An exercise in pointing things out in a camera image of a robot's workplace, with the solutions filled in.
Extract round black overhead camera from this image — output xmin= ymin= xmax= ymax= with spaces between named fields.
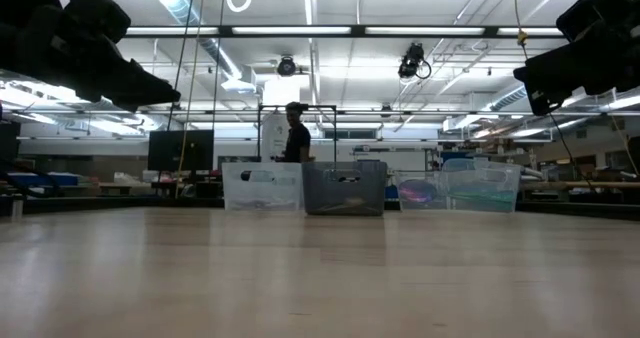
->
xmin=276 ymin=55 xmax=298 ymax=77

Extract black hanging cable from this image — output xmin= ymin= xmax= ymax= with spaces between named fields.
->
xmin=509 ymin=0 xmax=594 ymax=185

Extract black overhead light beam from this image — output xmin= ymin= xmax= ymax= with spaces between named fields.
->
xmin=119 ymin=24 xmax=566 ymax=40

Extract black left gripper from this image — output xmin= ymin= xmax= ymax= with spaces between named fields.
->
xmin=0 ymin=5 xmax=181 ymax=113

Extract wooden workbench top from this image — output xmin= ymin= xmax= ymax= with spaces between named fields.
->
xmin=519 ymin=179 xmax=640 ymax=190

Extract black monitor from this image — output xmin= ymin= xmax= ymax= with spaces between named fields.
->
xmin=147 ymin=129 xmax=216 ymax=173

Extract person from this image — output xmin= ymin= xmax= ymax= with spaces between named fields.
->
xmin=277 ymin=101 xmax=313 ymax=164

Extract blue storage bins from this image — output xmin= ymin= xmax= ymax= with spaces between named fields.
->
xmin=3 ymin=171 xmax=80 ymax=188

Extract grey translucent plastic bin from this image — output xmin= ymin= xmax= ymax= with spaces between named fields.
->
xmin=301 ymin=160 xmax=389 ymax=217

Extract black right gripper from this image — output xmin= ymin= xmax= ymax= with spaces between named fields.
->
xmin=513 ymin=27 xmax=640 ymax=117

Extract clear plastic bin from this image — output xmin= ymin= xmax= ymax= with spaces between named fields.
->
xmin=398 ymin=157 xmax=522 ymax=214
xmin=221 ymin=161 xmax=304 ymax=212

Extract blue storage box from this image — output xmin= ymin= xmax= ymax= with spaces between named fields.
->
xmin=439 ymin=150 xmax=476 ymax=162

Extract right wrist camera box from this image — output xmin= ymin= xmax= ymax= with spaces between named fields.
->
xmin=555 ymin=0 xmax=640 ymax=42

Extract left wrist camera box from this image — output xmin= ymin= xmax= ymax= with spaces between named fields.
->
xmin=63 ymin=0 xmax=133 ymax=45

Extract yellow hanging cable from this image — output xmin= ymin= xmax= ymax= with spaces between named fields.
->
xmin=174 ymin=0 xmax=207 ymax=199

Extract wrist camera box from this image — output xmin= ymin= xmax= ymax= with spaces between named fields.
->
xmin=63 ymin=0 xmax=133 ymax=45
xmin=555 ymin=0 xmax=640 ymax=42

